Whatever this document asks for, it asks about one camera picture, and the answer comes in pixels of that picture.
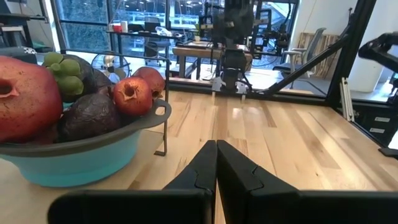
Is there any large red pomegranate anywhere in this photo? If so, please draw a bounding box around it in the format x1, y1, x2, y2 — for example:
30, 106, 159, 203
0, 55, 64, 144

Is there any silver aluminium bracket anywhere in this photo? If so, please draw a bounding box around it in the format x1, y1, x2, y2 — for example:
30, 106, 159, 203
340, 77, 356, 123

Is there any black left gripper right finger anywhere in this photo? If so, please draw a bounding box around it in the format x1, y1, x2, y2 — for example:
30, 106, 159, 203
216, 139, 398, 224

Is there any black background shelf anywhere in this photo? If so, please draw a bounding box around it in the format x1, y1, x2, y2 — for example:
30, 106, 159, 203
105, 29, 185, 68

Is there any black aluminium rig frame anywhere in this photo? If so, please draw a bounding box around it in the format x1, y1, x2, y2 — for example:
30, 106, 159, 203
167, 0, 398, 149

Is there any wooden background table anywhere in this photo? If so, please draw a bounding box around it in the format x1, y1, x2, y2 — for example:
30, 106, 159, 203
172, 43, 253, 80

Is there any wooden pallet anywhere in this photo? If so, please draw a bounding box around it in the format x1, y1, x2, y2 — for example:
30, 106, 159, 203
296, 32, 341, 79

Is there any purple mangosteen green cap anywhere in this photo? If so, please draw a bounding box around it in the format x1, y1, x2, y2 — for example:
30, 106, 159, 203
42, 52, 98, 104

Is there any blue collapsible bowl grey rim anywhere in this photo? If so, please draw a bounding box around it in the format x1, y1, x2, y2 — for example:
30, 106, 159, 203
0, 98, 173, 189

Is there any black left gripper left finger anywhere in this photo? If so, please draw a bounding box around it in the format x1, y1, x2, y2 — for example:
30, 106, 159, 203
47, 139, 218, 224

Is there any grey office chair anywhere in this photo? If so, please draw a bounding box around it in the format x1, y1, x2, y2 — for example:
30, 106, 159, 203
273, 27, 328, 79

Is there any black office chair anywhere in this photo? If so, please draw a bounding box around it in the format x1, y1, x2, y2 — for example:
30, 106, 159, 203
143, 39, 169, 67

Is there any round metal fan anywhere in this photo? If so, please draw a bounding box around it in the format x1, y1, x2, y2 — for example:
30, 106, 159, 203
91, 51, 132, 84

